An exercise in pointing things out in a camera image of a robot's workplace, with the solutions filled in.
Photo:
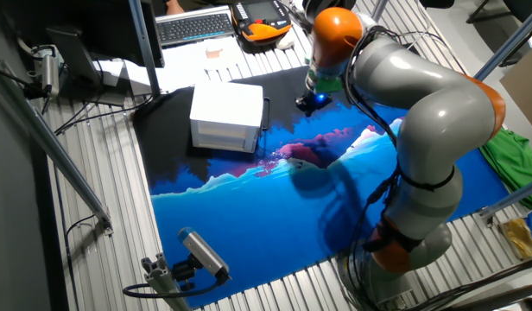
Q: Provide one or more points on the green cloth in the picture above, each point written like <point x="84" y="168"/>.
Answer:
<point x="512" y="160"/>

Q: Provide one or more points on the aluminium profile camera mount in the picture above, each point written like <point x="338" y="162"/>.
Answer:
<point x="162" y="281"/>

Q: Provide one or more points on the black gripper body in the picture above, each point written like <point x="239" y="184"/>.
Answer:
<point x="311" y="103"/>

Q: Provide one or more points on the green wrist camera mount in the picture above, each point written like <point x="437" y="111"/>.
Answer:
<point x="331" y="84"/>

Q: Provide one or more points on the white crumpled cloth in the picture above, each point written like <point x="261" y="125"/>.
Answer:
<point x="286" y="42"/>

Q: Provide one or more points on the white drawer cabinet frame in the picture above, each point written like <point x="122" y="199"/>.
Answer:
<point x="225" y="103"/>

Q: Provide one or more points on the small grey camera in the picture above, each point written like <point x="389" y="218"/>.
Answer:
<point x="50" y="73"/>

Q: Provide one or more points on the black office chair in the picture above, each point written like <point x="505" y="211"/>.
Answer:
<point x="523" y="10"/>

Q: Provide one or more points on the black camera clamp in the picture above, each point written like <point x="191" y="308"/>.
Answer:
<point x="184" y="270"/>

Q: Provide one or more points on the black computer keyboard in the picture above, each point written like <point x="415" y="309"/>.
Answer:
<point x="192" y="27"/>

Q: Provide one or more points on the grey camera with blue end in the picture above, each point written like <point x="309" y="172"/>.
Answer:
<point x="203" y="252"/>

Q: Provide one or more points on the black computer monitor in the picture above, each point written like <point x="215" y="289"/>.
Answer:
<point x="97" y="30"/>

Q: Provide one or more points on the orange and black teach pendant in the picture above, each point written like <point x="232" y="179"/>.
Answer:
<point x="266" y="32"/>

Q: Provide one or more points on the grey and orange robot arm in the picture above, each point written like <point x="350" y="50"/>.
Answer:
<point x="430" y="112"/>

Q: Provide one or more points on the blue landscape print mat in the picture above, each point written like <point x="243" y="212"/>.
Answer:
<point x="248" y="224"/>

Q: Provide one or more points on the aluminium post with white base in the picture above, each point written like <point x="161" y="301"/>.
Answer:
<point x="379" y="8"/>

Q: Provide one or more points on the yellow plastic bag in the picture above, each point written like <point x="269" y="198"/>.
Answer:
<point x="518" y="237"/>

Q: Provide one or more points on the brown cardboard board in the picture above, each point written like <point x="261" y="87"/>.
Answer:
<point x="527" y="95"/>

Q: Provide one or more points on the person's hand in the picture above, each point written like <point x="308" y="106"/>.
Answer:
<point x="175" y="6"/>

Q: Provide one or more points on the aluminium frame strut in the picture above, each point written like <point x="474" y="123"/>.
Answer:
<point x="54" y="151"/>
<point x="508" y="43"/>
<point x="512" y="198"/>
<point x="145" y="52"/>

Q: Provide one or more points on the beige wooden piece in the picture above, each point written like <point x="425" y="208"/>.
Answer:
<point x="214" y="53"/>

